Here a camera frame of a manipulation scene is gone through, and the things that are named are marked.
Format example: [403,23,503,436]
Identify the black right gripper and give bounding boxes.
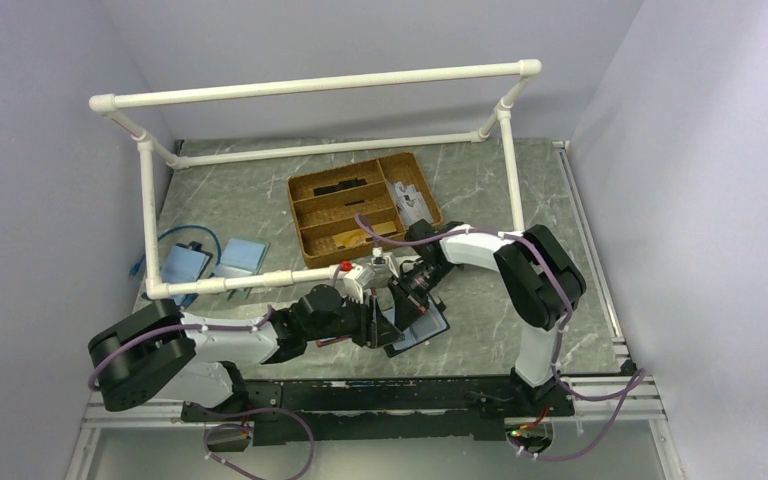
[386,261,456,331]

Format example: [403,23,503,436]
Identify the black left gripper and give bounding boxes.
[306,290,405,348]

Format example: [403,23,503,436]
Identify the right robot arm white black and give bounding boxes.
[388,220,587,415]

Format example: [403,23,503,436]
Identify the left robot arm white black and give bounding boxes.
[88,285,403,420]

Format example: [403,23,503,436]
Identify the red framed card holder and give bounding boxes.
[315,335,351,348]

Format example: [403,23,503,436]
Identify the gold card in tray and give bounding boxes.
[331,221,398,250]

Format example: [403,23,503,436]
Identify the grey cards in tray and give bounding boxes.
[387,181,433,227]

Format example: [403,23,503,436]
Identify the black card in tray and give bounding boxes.
[313,178,368,197]

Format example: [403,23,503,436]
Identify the blue card left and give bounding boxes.
[160,242,214,284]

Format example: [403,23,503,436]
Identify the brown woven divided tray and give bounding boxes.
[288,152,443,268]

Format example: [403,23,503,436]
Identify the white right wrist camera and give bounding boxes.
[367,247,398,289]

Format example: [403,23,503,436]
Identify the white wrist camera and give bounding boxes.
[367,247,398,289]
[340,261,375,302]

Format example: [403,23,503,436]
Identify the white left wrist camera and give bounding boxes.
[340,261,375,302]

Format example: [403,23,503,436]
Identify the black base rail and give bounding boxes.
[181,374,575,446]

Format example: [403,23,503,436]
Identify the blue cable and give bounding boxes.
[128,224,224,278]

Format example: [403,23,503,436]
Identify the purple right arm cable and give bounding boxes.
[354,213,650,463]

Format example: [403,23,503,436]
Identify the white PVC pipe frame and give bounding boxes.
[88,59,542,300]

